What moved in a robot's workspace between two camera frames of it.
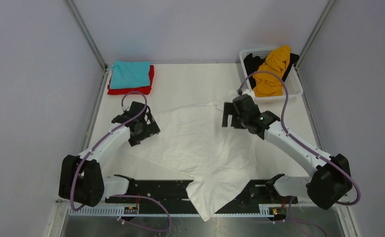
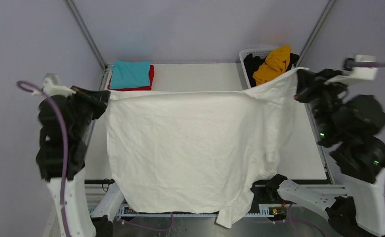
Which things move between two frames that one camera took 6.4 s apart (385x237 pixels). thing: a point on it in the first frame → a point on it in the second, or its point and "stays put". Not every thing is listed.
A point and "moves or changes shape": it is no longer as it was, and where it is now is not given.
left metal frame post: [79, 20] stays put
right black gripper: [233, 115] → [315, 83]
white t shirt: [200, 143] moves or changes shape
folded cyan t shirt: [128, 74] stays put
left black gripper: [150, 129] → [99, 98]
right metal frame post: [326, 10] stays put
